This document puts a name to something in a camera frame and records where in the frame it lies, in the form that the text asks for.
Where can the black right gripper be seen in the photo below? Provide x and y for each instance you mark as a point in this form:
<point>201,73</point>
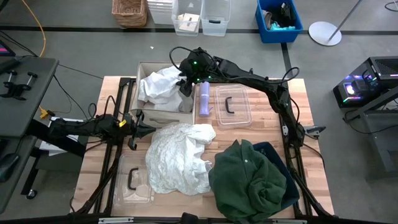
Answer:
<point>194,70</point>

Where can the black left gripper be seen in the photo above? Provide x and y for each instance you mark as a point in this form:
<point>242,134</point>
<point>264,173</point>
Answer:
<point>136,129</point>

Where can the grey cloth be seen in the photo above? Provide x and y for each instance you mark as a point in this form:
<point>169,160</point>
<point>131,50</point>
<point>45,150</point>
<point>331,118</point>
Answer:
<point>186,104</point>

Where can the white shirt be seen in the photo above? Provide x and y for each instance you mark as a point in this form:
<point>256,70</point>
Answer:
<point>158,90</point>

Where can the dark green fleece garment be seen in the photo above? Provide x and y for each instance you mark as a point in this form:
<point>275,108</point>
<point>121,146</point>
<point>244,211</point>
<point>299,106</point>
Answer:
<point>245,183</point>

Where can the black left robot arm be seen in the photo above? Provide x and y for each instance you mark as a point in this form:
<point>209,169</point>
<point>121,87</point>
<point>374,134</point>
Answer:
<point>93,127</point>

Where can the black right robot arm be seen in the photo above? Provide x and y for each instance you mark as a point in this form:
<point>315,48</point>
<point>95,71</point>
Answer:
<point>273,90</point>

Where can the black clothes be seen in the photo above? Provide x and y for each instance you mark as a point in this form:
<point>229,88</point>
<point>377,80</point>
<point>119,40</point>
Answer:
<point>281,17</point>

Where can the beige fabric basket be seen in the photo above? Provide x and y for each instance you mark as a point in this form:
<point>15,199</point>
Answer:
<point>161,119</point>

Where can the purple bottle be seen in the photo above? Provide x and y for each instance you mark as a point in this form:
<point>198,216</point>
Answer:
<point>204,99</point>

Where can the white lace cloth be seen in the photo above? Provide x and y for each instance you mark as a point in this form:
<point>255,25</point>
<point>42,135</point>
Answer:
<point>177,158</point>

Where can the cardboard piece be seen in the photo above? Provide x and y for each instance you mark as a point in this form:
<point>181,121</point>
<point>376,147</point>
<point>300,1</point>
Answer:
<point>188,22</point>

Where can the white stacked bins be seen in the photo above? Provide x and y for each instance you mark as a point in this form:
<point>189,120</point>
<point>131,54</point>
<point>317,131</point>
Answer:
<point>160,14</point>

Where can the clear plastic bin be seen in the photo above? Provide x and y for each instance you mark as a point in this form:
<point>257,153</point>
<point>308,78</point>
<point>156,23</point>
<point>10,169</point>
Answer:
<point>186,7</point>
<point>216,11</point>

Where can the wicker basket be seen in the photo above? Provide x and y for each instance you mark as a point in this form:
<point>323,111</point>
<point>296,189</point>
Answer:
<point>129,14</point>

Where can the blue plastic bin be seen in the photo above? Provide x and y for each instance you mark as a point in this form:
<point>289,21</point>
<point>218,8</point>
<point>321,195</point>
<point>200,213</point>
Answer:
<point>276,36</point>

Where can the grey rag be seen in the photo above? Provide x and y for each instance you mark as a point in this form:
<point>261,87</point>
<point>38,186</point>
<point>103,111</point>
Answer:
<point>266,18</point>

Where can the teal cloth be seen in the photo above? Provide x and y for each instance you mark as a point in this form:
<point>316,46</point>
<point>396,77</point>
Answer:
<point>281,28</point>

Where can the grey rolling side table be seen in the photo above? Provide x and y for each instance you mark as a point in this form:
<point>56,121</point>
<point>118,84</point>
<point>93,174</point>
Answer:
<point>25,115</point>

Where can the black double screw clamp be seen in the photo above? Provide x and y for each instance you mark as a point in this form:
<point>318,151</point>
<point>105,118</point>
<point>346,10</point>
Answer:
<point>15,90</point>

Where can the white round-base floor stand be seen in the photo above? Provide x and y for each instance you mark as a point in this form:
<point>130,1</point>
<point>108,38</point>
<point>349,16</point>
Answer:
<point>323,32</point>

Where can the tablet with pink screen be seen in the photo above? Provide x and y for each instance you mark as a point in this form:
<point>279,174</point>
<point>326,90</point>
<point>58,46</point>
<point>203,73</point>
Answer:
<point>5,49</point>

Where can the black computer with lights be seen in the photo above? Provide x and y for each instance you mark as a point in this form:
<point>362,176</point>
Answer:
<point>382,67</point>

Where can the grey computer stand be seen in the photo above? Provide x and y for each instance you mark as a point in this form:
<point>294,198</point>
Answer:
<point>385,140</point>

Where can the black metal station frame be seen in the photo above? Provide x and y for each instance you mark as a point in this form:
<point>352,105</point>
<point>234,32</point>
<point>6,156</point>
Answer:
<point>126,81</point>

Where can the black table-level camera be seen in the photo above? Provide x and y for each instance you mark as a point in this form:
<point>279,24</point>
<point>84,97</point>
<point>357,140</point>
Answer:
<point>189,218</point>

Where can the grey metal bracket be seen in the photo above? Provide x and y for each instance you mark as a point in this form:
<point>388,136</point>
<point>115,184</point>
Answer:
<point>314,129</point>

